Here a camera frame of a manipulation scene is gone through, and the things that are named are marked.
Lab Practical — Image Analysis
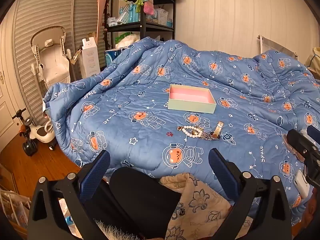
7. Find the black metal shelf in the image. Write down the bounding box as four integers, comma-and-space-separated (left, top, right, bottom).
104, 0, 176, 49

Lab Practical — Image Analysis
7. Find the green box pink interior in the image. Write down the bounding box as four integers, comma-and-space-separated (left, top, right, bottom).
168, 84, 216, 114

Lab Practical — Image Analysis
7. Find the white pearl bracelet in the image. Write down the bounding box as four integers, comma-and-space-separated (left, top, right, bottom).
177, 125, 205, 139

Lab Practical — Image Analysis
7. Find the white folding rack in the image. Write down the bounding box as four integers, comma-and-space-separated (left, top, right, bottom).
257, 35, 298, 60

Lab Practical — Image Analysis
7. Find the blue astronaut bear quilt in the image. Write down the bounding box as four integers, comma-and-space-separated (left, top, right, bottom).
44, 37, 319, 224

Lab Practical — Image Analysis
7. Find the dark braided chain bracelet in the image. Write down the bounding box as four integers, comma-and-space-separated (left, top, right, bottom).
197, 129, 217, 142

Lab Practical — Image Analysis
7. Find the yellow cloth bag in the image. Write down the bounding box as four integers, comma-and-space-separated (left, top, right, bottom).
305, 47, 320, 75

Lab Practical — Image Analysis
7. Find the white cardboard box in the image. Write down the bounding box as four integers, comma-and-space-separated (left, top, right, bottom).
80, 37, 100, 78

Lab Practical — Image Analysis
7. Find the beige strap wristwatch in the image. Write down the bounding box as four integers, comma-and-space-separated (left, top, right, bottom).
210, 121, 224, 140

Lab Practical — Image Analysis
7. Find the beige floral blanket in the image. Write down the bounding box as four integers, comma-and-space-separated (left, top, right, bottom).
159, 172, 253, 240

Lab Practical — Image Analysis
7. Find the blue round container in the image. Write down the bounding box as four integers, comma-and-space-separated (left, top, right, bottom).
104, 48, 123, 66

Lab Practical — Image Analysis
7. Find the white ride-on toy scooter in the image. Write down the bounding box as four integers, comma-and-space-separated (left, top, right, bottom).
12, 108, 57, 157

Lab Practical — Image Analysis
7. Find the black trouser leg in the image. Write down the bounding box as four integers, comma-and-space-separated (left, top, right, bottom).
85, 167, 182, 240

